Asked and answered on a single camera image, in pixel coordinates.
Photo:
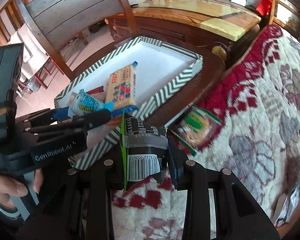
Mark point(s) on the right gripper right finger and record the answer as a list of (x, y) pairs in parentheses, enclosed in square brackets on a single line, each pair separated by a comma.
[(238, 214)]

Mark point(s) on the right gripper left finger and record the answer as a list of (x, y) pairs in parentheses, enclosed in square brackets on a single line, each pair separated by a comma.
[(79, 207)]

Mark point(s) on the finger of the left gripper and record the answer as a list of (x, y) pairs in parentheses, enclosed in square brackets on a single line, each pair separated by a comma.
[(45, 123), (60, 113)]

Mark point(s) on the light blue snack packet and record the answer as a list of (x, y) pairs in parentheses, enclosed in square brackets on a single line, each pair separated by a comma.
[(84, 104)]

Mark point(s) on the red snack packet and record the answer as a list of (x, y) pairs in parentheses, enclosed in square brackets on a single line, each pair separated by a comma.
[(97, 93)]

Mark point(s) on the blue soda cracker pack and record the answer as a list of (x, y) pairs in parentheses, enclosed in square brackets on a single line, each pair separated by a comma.
[(121, 90)]

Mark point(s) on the person left hand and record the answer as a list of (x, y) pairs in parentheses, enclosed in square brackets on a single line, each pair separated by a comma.
[(10, 187)]

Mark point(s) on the green chevron storage box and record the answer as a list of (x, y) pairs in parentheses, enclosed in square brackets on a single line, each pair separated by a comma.
[(144, 72)]

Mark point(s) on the wooden chair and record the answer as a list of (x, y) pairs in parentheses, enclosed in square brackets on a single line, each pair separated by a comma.
[(55, 22)]

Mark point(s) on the green round cracker pack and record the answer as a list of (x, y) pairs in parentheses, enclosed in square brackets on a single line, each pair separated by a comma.
[(195, 129)]

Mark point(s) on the floral plush blanket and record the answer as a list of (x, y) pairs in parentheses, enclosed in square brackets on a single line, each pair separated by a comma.
[(258, 103)]

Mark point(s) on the wooden coffee table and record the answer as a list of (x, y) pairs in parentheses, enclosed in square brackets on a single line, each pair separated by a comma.
[(224, 28)]

